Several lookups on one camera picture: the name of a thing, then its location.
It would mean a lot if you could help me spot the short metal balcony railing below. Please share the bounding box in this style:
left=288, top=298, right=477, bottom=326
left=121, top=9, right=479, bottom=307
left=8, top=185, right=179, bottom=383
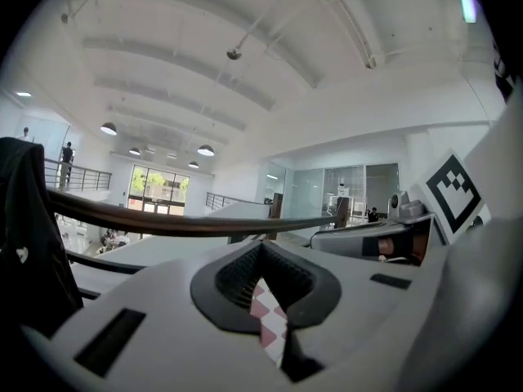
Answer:
left=204, top=191, right=267, bottom=212

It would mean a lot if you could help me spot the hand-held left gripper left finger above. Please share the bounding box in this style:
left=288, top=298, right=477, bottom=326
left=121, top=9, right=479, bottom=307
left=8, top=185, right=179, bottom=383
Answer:
left=20, top=238, right=296, bottom=392

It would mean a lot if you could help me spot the wooden handrail post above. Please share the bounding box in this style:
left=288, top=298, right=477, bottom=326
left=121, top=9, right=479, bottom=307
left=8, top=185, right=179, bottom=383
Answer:
left=333, top=197, right=349, bottom=229

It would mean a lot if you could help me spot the large glass entrance window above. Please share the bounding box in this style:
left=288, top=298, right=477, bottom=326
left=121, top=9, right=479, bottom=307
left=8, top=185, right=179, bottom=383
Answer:
left=127, top=164, right=190, bottom=217

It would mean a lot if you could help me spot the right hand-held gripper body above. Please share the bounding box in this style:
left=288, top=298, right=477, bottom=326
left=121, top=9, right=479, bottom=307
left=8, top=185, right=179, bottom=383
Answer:
left=309, top=96, right=523, bottom=267

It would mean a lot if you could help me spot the black garment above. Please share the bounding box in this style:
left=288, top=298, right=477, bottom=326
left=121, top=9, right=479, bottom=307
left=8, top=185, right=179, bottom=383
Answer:
left=0, top=136, right=84, bottom=336

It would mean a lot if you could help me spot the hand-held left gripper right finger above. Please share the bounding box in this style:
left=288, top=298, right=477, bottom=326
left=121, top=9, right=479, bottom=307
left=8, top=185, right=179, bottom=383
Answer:
left=261, top=238, right=449, bottom=392

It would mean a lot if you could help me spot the person's right hand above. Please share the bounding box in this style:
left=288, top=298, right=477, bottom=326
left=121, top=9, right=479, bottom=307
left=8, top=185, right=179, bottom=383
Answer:
left=377, top=234, right=422, bottom=265

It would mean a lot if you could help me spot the red white checkered cloth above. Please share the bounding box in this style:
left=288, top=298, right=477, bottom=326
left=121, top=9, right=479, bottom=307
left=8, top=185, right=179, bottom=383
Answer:
left=248, top=275, right=289, bottom=369

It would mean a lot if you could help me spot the black lower rail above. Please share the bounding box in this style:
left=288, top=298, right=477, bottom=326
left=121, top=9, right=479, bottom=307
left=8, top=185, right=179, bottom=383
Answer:
left=64, top=249, right=147, bottom=276

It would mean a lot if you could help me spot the person's black printed shirt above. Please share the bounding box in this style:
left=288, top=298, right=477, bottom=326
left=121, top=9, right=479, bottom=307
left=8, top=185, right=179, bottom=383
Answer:
left=481, top=0, right=523, bottom=101

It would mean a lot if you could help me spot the glass partition wall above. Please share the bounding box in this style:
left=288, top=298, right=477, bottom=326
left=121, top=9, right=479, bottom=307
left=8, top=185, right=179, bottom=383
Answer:
left=264, top=163, right=400, bottom=222

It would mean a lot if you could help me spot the brown wooden handrail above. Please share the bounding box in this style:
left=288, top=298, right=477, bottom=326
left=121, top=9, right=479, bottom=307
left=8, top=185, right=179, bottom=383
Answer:
left=47, top=189, right=345, bottom=238

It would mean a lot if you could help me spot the long metal balcony railing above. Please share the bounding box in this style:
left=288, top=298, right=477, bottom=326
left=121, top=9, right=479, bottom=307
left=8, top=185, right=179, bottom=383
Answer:
left=42, top=158, right=113, bottom=193

